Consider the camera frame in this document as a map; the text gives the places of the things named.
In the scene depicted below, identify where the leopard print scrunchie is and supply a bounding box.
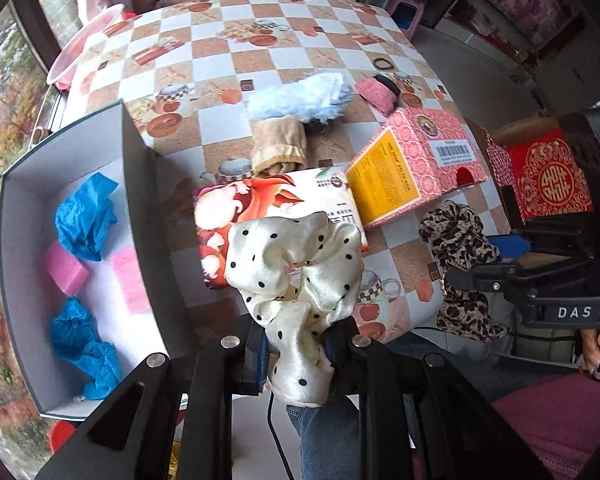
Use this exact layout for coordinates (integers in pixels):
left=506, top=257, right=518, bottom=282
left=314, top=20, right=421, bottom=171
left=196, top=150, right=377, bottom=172
left=418, top=200, right=507, bottom=342

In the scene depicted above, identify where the white polka dot scrunchie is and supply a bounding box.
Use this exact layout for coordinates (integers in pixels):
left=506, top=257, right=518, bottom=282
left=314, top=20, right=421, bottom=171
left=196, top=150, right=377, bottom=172
left=224, top=211, right=363, bottom=408

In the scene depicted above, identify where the pink navy knitted sock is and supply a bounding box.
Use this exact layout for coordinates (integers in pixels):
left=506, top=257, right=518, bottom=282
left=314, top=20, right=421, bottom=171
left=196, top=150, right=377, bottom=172
left=355, top=75, right=400, bottom=117

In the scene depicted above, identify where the beige knitted sock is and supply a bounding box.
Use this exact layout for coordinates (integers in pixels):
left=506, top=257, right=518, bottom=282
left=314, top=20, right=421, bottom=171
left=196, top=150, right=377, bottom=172
left=251, top=115, right=308, bottom=176

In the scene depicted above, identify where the light blue fluffy cloth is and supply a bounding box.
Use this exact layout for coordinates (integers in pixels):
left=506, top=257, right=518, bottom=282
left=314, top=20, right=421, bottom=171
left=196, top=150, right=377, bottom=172
left=246, top=72, right=353, bottom=124

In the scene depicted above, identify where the person's right hand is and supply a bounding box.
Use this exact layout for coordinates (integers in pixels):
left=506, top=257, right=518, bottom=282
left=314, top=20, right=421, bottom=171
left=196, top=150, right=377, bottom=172
left=581, top=328, right=600, bottom=380

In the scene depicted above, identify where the red plastic stool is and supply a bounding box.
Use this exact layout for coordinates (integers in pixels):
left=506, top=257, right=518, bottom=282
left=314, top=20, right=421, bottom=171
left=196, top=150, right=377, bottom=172
left=48, top=420, right=76, bottom=453

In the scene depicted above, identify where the red embroidered cushion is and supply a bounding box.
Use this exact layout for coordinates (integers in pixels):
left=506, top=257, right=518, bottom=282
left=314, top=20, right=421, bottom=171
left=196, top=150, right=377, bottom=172
left=486, top=129, right=593, bottom=221

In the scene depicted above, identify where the blue crumpled cloth lower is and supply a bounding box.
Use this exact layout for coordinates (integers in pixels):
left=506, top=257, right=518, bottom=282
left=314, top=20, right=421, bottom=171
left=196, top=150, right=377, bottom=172
left=50, top=297, right=122, bottom=401

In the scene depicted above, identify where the blue crumpled cloth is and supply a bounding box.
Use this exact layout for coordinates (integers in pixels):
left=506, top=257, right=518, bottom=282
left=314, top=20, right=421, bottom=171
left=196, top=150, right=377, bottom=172
left=50, top=297, right=122, bottom=401
left=54, top=172, right=118, bottom=261

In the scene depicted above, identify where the dark green cardboard storage box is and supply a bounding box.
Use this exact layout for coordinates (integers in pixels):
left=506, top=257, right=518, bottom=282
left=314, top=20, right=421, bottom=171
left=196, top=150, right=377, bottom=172
left=0, top=101, right=195, bottom=422

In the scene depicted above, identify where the pink patterned carton box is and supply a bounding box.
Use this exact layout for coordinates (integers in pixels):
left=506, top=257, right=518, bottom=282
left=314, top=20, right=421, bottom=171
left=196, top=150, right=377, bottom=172
left=346, top=108, right=488, bottom=229

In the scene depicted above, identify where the pink sponge left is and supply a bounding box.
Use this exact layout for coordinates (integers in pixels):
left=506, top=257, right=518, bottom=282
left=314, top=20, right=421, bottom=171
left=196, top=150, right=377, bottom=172
left=44, top=242, right=90, bottom=297

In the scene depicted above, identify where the pink sponge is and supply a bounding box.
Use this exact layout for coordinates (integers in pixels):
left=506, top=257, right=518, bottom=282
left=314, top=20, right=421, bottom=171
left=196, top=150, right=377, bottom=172
left=44, top=242, right=90, bottom=297
left=110, top=245, right=151, bottom=314

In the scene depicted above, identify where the pink sponge right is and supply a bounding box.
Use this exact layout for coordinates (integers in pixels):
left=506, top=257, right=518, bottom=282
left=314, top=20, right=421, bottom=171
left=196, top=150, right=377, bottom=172
left=110, top=245, right=151, bottom=314

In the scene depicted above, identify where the blue crumpled cloth upper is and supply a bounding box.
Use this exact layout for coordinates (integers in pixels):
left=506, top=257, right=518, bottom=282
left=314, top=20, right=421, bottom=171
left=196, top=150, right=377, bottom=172
left=54, top=172, right=118, bottom=261

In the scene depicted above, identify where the floral tissue pack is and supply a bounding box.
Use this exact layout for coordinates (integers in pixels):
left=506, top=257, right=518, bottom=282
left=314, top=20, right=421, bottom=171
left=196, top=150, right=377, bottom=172
left=194, top=167, right=363, bottom=289

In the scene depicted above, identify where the pink plastic stool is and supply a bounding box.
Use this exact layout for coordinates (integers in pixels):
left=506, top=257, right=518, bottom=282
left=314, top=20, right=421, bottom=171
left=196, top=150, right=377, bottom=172
left=387, top=0, right=427, bottom=40

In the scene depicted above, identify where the checkered printed tablecloth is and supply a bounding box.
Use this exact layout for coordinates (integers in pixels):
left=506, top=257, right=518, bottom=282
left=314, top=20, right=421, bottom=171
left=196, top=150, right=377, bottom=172
left=54, top=0, right=514, bottom=346

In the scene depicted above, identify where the pink plastic basin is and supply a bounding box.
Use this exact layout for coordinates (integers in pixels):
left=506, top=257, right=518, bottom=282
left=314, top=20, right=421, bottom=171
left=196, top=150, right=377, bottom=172
left=46, top=3, right=124, bottom=91

